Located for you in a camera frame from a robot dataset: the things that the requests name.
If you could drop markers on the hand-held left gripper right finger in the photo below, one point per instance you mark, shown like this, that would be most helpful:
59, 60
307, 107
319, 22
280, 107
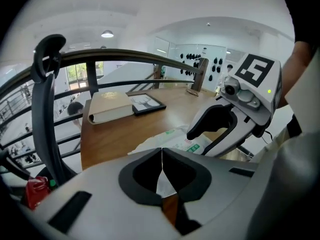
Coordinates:
225, 184

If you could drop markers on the black metal railing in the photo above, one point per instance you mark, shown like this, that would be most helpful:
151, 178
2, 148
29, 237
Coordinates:
112, 52

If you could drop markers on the dark pendant lamp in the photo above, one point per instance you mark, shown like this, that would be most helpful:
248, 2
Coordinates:
107, 34

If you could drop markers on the dark wooden post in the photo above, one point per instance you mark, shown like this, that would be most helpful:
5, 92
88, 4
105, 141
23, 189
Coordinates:
201, 74

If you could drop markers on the black office chair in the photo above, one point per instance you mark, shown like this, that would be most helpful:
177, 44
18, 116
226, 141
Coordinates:
42, 109

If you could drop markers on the person's right forearm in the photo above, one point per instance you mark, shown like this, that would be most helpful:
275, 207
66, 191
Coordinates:
297, 66

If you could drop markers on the large window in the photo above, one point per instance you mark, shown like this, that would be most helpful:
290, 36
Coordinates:
75, 71

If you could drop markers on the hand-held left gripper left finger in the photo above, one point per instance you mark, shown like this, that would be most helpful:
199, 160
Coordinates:
105, 184

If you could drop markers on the beige hardcover book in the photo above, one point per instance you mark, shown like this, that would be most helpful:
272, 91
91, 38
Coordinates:
110, 106

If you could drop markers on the red plastic bag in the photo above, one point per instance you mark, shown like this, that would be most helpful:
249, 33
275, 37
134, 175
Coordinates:
36, 191

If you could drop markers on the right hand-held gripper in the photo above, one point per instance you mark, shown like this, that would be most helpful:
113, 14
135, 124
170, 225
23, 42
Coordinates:
262, 94

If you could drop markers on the white green wet wipe pack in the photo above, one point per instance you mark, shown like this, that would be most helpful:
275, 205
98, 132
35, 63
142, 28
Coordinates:
175, 140

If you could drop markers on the small green object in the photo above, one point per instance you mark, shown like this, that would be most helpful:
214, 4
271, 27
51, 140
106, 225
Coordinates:
52, 183

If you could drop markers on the brown wooden table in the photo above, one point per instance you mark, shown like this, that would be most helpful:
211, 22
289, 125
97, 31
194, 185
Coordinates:
137, 129

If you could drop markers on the small brown wooden object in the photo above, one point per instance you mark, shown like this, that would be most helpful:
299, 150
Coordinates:
192, 92

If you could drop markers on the black framed deer picture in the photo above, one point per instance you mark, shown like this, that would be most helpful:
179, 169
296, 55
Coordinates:
146, 102

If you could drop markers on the row of black hanging caps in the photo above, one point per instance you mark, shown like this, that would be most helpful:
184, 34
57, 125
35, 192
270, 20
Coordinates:
190, 56

